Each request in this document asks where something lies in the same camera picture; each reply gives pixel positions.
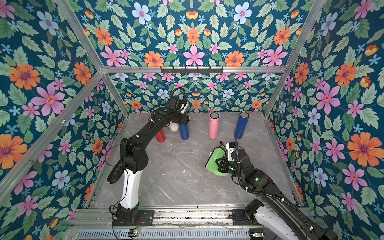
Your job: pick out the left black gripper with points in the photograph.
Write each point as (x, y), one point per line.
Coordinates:
(185, 120)

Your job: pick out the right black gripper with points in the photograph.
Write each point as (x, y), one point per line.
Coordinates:
(223, 165)

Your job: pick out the dark blue thermos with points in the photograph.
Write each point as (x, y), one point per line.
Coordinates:
(184, 132)

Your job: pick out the green microfiber cloth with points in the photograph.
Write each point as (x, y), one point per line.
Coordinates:
(217, 153)

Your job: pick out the red thermos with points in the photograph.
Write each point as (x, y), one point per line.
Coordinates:
(160, 136)

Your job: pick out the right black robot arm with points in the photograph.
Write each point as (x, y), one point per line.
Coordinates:
(271, 208)

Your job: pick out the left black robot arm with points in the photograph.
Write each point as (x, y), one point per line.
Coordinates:
(134, 157)

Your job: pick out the pink thermos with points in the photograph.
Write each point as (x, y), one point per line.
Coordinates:
(214, 125)

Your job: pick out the blue thermos right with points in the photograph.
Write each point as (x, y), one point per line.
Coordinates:
(241, 125)

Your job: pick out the white teddy bear plush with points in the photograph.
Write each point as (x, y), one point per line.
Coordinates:
(173, 126)

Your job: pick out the black checkered oval pad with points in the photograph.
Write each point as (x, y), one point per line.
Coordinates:
(116, 172)

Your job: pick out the black wall hook rail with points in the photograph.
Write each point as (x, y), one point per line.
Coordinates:
(192, 70)

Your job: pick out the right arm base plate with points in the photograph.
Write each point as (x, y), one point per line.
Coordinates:
(238, 217)

